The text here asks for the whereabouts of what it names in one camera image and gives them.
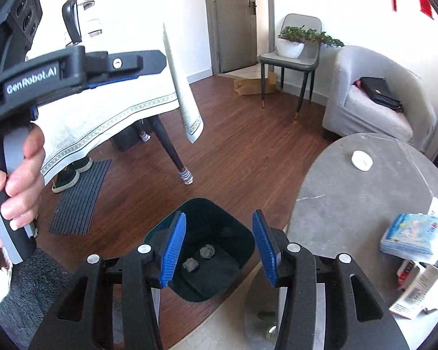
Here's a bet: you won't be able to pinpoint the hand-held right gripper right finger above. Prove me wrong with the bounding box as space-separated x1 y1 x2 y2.
252 209 411 350

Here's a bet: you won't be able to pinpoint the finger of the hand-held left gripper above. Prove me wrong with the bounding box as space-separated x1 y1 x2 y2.
84 48 167 90

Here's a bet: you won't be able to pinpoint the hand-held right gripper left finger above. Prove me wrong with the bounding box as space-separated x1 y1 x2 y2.
28 212 187 350

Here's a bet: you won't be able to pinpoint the dark green trash bin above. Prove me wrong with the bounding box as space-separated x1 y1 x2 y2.
143 197 256 302

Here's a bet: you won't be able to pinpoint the small white round object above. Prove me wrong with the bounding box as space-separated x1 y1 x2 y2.
351 150 373 171

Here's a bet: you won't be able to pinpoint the blue tissue packet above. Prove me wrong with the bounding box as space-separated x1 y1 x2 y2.
380 212 438 265

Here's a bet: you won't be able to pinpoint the white cardboard carton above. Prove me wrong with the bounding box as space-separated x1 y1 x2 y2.
389 260 438 319

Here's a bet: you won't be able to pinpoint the person's left hand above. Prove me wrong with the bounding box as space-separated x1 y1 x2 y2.
0 123 46 231

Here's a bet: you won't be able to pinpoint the black storage box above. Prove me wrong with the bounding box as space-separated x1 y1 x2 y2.
111 122 145 152

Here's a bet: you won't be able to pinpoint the grey stone coffee table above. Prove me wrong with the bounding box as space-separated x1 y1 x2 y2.
243 133 438 350

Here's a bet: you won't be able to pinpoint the dark green white-soled shoe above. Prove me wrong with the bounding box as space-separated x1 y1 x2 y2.
52 169 81 194
67 157 93 174

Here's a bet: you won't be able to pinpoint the dark ribbed floor mat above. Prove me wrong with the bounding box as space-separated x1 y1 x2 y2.
48 158 113 237

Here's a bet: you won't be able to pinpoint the grey door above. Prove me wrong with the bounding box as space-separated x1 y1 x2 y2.
202 0 259 75

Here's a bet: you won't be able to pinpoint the flat brown cardboard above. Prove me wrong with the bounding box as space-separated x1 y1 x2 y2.
233 71 278 96

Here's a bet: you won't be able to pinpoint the red and white small box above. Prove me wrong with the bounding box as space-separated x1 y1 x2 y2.
397 260 421 289

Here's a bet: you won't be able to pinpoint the person's dark fleece trousers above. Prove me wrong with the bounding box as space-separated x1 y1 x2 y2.
0 247 74 338

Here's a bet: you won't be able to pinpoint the potted plant in white pot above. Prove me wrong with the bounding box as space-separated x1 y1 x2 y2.
275 25 345 60

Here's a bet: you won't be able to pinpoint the grey chair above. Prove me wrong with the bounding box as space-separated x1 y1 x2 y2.
258 14 322 121

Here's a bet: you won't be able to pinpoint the grey armchair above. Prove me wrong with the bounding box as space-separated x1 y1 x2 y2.
322 45 438 154

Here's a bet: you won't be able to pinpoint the black handbag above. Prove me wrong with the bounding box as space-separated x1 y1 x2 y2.
354 76 404 113

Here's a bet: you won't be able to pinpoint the glass kettle with black handle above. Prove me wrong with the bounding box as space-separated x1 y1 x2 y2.
61 0 103 48

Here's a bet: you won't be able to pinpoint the red paper wall decoration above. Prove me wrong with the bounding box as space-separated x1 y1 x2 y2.
418 0 434 20

